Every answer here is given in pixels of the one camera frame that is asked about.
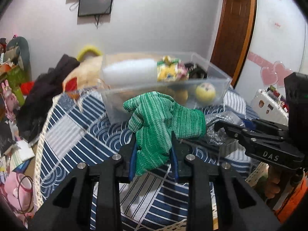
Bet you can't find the yellow plush face ball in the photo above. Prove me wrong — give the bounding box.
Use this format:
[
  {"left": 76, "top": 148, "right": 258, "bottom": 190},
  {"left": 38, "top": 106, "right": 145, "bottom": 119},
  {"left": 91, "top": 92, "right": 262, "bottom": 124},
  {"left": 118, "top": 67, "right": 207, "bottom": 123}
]
[{"left": 195, "top": 82, "right": 216, "bottom": 103}]

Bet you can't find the black patterned scarf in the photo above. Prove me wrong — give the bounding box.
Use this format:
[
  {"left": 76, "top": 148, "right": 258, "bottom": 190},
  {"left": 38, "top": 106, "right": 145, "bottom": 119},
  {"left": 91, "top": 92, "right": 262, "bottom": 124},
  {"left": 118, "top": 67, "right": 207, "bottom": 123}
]
[{"left": 184, "top": 63, "right": 207, "bottom": 79}]

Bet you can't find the clear plastic storage box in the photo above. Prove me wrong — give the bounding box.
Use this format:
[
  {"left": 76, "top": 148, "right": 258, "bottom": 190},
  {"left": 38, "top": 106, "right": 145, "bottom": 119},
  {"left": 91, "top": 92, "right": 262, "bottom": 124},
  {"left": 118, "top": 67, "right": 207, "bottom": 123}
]
[{"left": 101, "top": 52, "right": 232, "bottom": 124}]

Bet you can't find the green knitted glove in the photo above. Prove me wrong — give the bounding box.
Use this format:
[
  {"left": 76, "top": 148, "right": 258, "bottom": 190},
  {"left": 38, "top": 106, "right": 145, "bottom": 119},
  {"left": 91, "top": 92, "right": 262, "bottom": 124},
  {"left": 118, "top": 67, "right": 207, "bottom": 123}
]
[{"left": 123, "top": 91, "right": 206, "bottom": 176}]

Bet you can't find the floral yellow green cloth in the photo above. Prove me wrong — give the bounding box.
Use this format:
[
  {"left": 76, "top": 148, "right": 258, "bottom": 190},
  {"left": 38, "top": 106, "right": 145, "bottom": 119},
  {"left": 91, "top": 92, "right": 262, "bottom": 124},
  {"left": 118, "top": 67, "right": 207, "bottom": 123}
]
[{"left": 157, "top": 56, "right": 189, "bottom": 82}]

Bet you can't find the white foam block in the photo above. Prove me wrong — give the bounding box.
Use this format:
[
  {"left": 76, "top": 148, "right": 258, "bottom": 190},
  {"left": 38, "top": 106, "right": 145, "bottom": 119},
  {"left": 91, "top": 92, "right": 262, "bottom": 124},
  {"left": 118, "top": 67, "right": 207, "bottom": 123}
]
[{"left": 101, "top": 59, "right": 157, "bottom": 87}]

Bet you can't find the right hand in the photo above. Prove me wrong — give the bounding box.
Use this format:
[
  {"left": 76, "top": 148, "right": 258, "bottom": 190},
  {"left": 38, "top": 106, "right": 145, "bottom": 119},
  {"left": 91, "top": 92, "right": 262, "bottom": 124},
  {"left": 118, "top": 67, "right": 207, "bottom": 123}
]
[{"left": 264, "top": 166, "right": 281, "bottom": 199}]

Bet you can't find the white appliance with stickers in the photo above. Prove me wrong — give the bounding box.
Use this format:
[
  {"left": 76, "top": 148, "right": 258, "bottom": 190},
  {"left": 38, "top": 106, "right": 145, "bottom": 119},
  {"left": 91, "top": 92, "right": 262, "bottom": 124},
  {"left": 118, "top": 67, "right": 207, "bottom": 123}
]
[{"left": 251, "top": 85, "right": 289, "bottom": 126}]

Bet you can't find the blue white patterned cloth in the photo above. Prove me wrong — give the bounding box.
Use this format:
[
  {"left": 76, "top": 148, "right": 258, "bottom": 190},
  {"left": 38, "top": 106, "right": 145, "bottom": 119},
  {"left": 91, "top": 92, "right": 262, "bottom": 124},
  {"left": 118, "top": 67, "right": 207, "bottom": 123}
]
[{"left": 33, "top": 90, "right": 257, "bottom": 230}]

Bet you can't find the white wardrobe with pink hearts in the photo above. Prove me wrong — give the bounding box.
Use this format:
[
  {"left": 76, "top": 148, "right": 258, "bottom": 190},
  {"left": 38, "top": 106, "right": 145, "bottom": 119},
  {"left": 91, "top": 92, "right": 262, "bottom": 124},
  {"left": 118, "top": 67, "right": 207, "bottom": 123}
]
[{"left": 235, "top": 0, "right": 306, "bottom": 102}]

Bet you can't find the brown wooden door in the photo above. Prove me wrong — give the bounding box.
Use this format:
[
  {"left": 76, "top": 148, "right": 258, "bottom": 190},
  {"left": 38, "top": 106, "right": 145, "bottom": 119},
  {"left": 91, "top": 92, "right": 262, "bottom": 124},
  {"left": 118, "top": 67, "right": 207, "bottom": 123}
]
[{"left": 210, "top": 0, "right": 257, "bottom": 87}]

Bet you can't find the black clothes pile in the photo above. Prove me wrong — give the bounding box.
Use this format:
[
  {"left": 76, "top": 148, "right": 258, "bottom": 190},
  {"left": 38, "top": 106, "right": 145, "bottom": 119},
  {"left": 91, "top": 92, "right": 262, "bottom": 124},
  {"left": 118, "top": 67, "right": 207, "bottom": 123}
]
[{"left": 16, "top": 54, "right": 80, "bottom": 142}]

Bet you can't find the pink bunny plush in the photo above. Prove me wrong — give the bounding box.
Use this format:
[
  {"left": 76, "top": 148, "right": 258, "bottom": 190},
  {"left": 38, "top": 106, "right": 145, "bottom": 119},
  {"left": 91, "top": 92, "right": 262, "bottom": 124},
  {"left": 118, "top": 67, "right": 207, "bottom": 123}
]
[{"left": 1, "top": 80, "right": 19, "bottom": 121}]

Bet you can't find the yellow fuzzy hoop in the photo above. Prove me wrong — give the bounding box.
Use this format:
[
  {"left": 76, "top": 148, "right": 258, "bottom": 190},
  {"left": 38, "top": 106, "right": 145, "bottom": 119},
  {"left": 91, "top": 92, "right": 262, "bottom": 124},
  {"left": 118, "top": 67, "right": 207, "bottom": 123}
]
[{"left": 76, "top": 45, "right": 103, "bottom": 62}]

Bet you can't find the green basket of toys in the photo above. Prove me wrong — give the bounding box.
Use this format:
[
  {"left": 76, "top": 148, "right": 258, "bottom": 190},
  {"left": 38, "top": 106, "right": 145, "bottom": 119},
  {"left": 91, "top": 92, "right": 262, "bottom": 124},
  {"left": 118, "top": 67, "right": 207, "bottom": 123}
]
[{"left": 1, "top": 64, "right": 29, "bottom": 89}]

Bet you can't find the grey plush shark toy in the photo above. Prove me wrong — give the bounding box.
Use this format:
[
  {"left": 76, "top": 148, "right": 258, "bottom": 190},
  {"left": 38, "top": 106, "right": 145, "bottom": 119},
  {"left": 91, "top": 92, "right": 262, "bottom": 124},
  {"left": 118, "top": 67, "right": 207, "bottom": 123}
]
[{"left": 5, "top": 37, "right": 31, "bottom": 78}]

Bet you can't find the small black monitor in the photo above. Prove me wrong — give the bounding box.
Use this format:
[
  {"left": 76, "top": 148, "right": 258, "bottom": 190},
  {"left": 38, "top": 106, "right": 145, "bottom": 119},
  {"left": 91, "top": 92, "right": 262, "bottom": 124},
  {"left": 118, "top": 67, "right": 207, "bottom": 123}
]
[{"left": 78, "top": 0, "right": 113, "bottom": 17}]

